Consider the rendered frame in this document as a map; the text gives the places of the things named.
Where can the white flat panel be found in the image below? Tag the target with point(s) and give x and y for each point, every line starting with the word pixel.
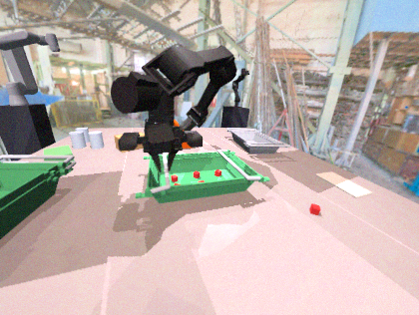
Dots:
pixel 346 185

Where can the tan rectangular block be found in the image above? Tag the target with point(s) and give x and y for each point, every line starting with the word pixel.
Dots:
pixel 139 146

